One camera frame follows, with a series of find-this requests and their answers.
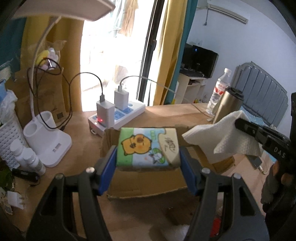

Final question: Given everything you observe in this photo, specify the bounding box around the black monitor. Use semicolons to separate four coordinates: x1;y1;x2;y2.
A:
180;44;219;78

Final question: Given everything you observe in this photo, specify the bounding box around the white pill bottle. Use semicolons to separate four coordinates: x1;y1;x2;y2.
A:
10;139;30;171
23;148;46;176

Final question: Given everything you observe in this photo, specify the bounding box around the cartoon tissue pack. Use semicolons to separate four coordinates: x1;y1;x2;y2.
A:
116;128;181;170

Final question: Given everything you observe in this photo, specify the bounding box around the white air conditioner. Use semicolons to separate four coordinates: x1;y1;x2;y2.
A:
207;0;250;24

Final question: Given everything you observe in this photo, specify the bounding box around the small white plug adapter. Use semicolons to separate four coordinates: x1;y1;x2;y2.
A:
7;191;25;210

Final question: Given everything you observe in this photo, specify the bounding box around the yellow plush in bag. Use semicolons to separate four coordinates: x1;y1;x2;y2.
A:
35;40;67;70

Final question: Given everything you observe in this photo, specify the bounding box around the steel thermos tumbler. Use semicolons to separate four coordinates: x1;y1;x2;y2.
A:
212;86;244;124

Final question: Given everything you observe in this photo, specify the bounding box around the white plastic basket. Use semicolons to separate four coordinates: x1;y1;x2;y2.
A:
0;112;28;169

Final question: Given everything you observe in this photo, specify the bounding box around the beige tv cabinet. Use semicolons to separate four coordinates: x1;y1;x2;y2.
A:
174;73;208;104

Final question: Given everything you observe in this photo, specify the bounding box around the white paper towel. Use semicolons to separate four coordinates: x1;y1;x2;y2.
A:
182;110;263;163
149;225;189;241

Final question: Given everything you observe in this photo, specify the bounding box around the white pill bottle right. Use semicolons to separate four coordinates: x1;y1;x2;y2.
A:
23;148;46;176

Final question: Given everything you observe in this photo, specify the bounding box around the brown cardboard box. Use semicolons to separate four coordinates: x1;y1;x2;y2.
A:
107;125;234;198

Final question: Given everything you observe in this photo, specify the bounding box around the clear plastic water bottle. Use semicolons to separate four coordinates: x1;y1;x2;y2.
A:
206;68;232;115

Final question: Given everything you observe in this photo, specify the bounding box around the white pill bottle left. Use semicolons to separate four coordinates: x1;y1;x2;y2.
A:
10;139;30;171

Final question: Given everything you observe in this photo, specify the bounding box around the white power strip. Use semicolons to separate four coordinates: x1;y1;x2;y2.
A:
88;100;145;137

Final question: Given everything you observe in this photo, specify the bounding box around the grey bed headboard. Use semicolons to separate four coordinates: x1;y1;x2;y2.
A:
231;62;288;127

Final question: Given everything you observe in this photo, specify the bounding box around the white desk lamp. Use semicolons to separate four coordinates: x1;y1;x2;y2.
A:
13;1;115;168

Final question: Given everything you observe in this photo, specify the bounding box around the white charger with black cable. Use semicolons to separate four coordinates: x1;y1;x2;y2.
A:
26;58;115;130

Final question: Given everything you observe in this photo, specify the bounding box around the black flashlight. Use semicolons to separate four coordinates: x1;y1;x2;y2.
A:
11;168;40;183

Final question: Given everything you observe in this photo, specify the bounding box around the person's right hand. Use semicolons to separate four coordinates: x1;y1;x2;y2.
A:
260;161;295;213

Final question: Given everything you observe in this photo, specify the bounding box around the red spiderman plush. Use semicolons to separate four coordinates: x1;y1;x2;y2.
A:
210;217;221;238

